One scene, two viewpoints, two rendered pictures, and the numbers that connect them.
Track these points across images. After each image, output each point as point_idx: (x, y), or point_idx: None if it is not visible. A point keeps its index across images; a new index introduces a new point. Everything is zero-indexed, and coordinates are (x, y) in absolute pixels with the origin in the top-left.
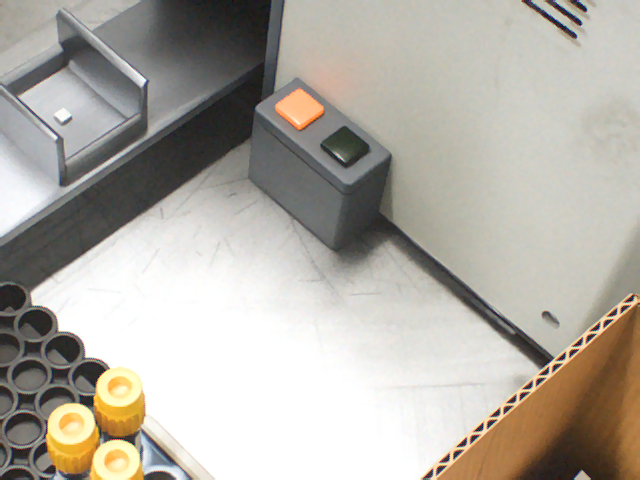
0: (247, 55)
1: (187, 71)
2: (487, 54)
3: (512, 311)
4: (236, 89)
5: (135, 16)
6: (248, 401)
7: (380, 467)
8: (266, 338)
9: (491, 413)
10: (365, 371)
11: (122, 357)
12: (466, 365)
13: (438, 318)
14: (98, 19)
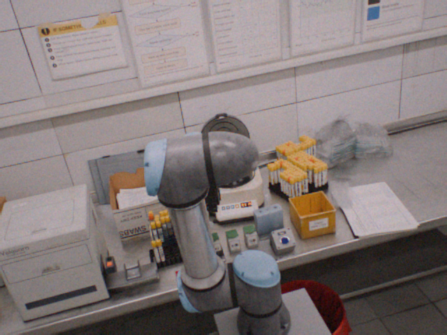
0: (107, 276)
1: (115, 276)
2: (98, 232)
3: (107, 251)
4: None
5: (114, 284)
6: (138, 255)
7: (132, 246)
8: (131, 259)
9: (130, 207)
10: (125, 254)
11: (147, 262)
12: (115, 252)
13: (113, 257)
14: (114, 302)
